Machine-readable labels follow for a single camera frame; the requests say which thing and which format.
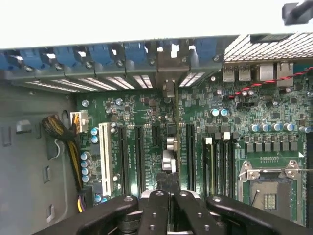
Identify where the black RAM slot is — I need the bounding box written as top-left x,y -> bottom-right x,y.
305,126 -> 313,226
224,132 -> 233,196
216,133 -> 224,196

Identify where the white expansion slot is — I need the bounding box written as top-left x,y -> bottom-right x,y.
98,122 -> 115,198

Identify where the CPU socket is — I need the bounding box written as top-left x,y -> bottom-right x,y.
237,159 -> 308,228

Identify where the short black expansion slot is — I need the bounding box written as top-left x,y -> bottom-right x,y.
151,124 -> 162,147

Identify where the white power connector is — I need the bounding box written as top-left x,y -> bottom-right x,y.
69,110 -> 89,133

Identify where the green motherboard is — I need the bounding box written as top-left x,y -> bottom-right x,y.
76,73 -> 313,228

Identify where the perforated slot cover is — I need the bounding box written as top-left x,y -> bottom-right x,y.
105,76 -> 135,90
179,72 -> 206,88
78,77 -> 118,91
24,80 -> 79,93
50,78 -> 99,92
133,74 -> 154,89

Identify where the black PC case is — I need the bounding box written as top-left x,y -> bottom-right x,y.
0,31 -> 313,235

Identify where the silver USB port block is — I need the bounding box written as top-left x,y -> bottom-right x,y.
238,65 -> 252,82
222,65 -> 238,83

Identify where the silver square port block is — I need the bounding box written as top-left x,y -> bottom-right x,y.
259,63 -> 275,81

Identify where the silver network port block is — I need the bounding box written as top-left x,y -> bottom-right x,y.
276,62 -> 294,88

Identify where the blue card retention latch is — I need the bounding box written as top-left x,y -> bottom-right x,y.
0,38 -> 219,71

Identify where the black plastic block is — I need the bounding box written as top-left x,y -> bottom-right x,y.
281,0 -> 313,26

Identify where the black yellow wire bundle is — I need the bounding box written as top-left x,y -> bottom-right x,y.
41,114 -> 86,214

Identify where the thin white wire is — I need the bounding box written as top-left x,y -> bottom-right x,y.
54,139 -> 66,158

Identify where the red black twisted wire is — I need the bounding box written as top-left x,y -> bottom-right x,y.
227,66 -> 313,100

